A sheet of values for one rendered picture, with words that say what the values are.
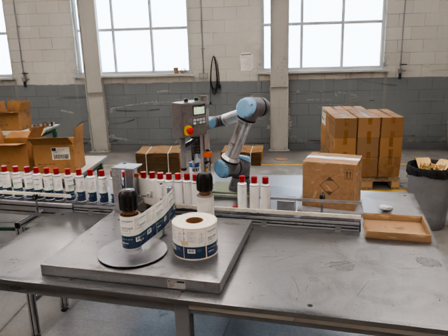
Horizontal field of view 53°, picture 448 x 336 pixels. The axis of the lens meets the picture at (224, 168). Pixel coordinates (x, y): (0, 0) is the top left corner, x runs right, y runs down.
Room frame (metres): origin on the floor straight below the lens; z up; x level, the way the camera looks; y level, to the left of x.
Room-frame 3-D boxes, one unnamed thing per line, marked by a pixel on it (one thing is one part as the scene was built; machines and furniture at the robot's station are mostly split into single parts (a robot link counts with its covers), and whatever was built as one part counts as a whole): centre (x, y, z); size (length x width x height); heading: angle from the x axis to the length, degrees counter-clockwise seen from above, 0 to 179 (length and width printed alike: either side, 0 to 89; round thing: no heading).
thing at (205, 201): (2.11, 0.10, 1.03); 0.09 x 0.09 x 0.30
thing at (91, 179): (2.58, 0.79, 0.98); 0.05 x 0.05 x 0.20
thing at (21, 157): (3.88, 1.80, 0.96); 0.53 x 0.45 x 0.37; 176
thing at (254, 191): (2.34, -0.16, 0.98); 0.05 x 0.05 x 0.20
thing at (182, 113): (2.51, 0.18, 1.38); 0.17 x 0.10 x 0.19; 130
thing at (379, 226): (2.15, -0.86, 0.85); 0.30 x 0.26 x 0.04; 75
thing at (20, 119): (5.97, 2.78, 0.97); 0.43 x 0.42 x 0.37; 171
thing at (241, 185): (2.36, -0.10, 0.98); 0.05 x 0.05 x 0.20
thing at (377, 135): (5.97, -1.81, 0.45); 1.20 x 0.84 x 0.89; 176
